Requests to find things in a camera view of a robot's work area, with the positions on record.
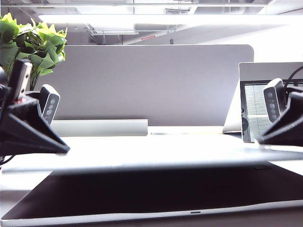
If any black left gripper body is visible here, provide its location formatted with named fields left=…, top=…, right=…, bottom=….
left=0, top=86, right=40, bottom=119

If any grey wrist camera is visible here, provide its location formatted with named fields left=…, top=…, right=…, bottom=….
left=39, top=84, right=61, bottom=126
left=263, top=78, right=285, bottom=123

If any ceiling air vent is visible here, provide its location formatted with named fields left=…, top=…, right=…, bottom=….
left=164, top=8, right=191, bottom=15

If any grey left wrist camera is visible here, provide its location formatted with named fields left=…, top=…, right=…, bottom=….
left=39, top=84, right=61, bottom=126

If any long ceiling light strip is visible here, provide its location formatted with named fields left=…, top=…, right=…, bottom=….
left=38, top=14, right=303, bottom=25

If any dark grey desk divider panel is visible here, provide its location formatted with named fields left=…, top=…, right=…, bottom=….
left=33, top=44, right=255, bottom=127

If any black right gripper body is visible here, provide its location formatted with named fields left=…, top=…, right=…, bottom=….
left=287, top=91, right=303, bottom=114

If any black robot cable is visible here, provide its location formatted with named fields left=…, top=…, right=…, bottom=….
left=0, top=154, right=14, bottom=167
left=283, top=68, right=303, bottom=93

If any black portable monitor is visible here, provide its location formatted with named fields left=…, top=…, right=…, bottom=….
left=238, top=62, right=303, bottom=143

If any metal desk cable slot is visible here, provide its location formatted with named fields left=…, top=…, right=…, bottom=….
left=150, top=132, right=223, bottom=136

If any grey monitor stand flap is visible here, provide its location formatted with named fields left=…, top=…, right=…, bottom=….
left=222, top=82, right=242, bottom=133

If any grey desk cable flap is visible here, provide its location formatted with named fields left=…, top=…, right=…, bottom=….
left=50, top=119, right=149, bottom=137

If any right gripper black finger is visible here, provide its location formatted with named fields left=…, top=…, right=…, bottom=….
left=279, top=104, right=291, bottom=122
left=254, top=107, right=303, bottom=152

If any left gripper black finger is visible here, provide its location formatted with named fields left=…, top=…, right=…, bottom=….
left=0, top=105, right=71, bottom=157
left=35, top=94, right=71, bottom=149

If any silver Dell laptop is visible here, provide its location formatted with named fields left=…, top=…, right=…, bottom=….
left=0, top=139, right=303, bottom=227

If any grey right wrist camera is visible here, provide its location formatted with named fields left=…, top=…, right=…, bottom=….
left=263, top=78, right=285, bottom=123

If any artificial plant in white pot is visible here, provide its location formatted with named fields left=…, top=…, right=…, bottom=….
left=0, top=13, right=68, bottom=95

